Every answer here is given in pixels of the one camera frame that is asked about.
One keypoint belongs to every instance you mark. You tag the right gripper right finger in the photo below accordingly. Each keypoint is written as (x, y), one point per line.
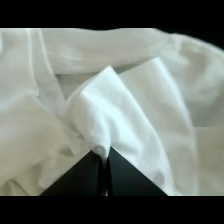
(130, 178)

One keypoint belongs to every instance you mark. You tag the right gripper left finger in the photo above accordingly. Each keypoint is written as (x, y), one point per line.
(81, 178)

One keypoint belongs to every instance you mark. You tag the white shirt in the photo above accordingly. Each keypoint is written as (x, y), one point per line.
(110, 100)

